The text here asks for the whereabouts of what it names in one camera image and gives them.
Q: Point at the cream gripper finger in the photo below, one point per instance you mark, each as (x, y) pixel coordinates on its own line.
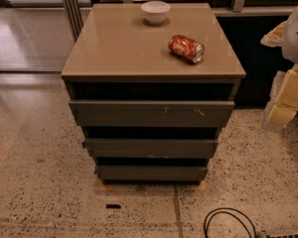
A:
(282, 106)
(274, 38)

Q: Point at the grey drawer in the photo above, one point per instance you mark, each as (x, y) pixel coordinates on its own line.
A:
(151, 148)
(151, 173)
(151, 113)

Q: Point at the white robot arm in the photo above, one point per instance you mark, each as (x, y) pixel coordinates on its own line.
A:
(289, 47)

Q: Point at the grey drawer cabinet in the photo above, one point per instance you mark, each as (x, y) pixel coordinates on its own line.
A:
(118, 56)

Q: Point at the grey bottom drawer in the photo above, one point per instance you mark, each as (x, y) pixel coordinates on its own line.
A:
(151, 173)

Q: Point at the grey top drawer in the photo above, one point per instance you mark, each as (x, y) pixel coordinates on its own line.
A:
(151, 113)

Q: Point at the red soda can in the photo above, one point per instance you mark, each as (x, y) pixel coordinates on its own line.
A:
(187, 48)

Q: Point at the white ceramic bowl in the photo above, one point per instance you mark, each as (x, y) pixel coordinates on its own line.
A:
(155, 12)

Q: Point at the metal floor grille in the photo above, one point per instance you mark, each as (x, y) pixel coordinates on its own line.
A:
(277, 233)

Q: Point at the small black floor object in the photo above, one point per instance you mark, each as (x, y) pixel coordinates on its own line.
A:
(113, 206)

